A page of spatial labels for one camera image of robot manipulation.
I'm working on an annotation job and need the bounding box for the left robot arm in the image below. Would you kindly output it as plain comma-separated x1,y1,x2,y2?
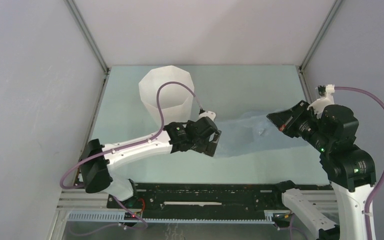
79,116,222,208

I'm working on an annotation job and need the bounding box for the small lit circuit board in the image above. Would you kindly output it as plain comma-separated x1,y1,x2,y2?
123,212,139,221

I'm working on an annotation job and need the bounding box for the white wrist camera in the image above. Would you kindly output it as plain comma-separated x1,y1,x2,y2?
198,109,217,121
307,84,335,115

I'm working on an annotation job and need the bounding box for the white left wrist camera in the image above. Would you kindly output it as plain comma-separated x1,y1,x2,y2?
198,109,217,121

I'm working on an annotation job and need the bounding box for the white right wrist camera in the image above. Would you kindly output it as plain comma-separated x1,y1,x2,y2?
307,84,335,115

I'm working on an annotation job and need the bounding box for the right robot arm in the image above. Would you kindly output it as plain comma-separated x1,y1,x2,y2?
267,101,376,240

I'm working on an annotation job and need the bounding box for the white translucent trash bin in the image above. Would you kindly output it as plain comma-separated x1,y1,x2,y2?
138,65,195,127

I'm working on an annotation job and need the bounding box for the blue plastic trash bag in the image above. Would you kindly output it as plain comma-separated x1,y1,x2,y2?
214,111,307,158

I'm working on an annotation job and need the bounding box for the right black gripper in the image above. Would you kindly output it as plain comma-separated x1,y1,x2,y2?
266,98,330,151

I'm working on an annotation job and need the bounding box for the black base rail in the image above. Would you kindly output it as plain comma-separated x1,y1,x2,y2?
122,183,289,219

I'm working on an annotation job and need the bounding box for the white slotted cable duct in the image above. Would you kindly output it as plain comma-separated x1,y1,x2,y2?
67,210,291,224

